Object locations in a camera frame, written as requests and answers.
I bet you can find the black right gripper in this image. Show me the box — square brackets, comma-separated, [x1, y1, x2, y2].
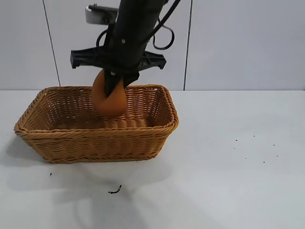
[70, 22, 167, 97]

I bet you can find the bumpy orange fruit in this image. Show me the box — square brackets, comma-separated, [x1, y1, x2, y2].
[91, 70, 127, 118]

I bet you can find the woven wicker basket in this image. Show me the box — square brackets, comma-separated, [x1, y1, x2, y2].
[13, 83, 180, 164]

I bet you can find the thin black camera cable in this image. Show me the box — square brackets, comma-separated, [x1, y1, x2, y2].
[96, 29, 108, 50]

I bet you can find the thick black looped cable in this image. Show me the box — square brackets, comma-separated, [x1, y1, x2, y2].
[147, 0, 182, 51]

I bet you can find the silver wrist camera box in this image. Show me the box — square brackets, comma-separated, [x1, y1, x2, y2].
[85, 3, 119, 25]

